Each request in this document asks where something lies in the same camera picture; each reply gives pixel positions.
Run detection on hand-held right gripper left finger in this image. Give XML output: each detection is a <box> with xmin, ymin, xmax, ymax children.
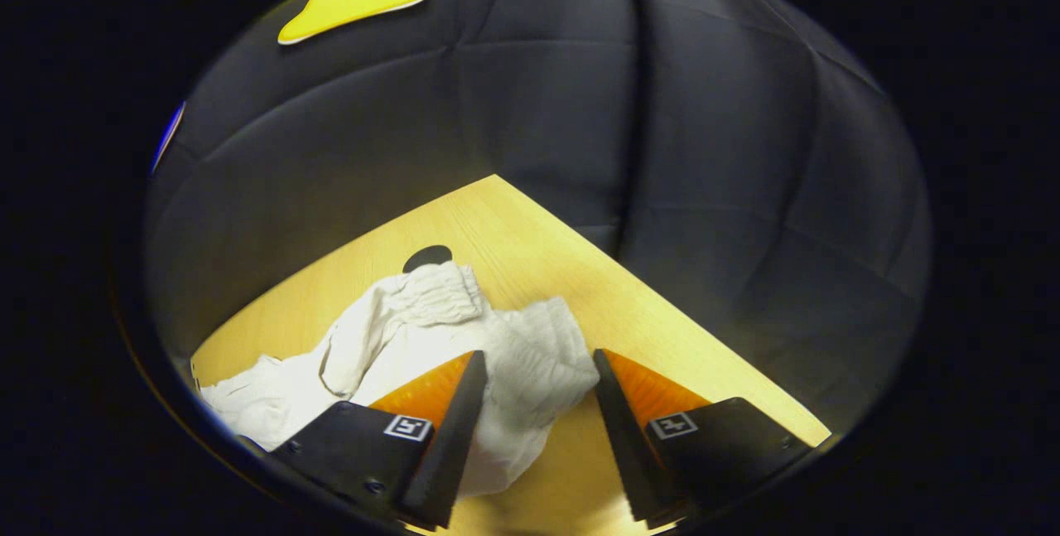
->
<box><xmin>269</xmin><ymin>350</ymin><xmax>488</xmax><ymax>530</ymax></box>

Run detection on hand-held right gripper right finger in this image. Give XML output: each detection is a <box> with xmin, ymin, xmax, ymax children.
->
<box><xmin>592</xmin><ymin>348</ymin><xmax>817</xmax><ymax>530</ymax></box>

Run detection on white jeans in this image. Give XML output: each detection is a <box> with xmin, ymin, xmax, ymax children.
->
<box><xmin>199</xmin><ymin>261</ymin><xmax>601</xmax><ymax>497</ymax></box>

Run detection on black backdrop cloth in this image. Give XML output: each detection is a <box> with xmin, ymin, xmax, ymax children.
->
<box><xmin>142</xmin><ymin>0</ymin><xmax>932</xmax><ymax>437</ymax></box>

